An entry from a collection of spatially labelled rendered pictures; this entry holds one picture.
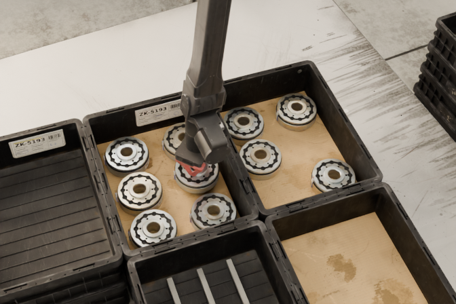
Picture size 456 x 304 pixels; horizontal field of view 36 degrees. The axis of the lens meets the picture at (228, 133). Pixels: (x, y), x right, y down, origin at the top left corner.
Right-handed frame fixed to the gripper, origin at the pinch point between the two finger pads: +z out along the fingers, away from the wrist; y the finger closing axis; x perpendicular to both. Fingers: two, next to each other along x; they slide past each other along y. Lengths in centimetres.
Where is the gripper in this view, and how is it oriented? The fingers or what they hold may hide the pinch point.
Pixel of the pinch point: (197, 165)
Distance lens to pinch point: 163.6
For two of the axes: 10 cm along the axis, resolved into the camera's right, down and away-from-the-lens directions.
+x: -9.1, -3.7, 2.1
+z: -0.6, 5.9, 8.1
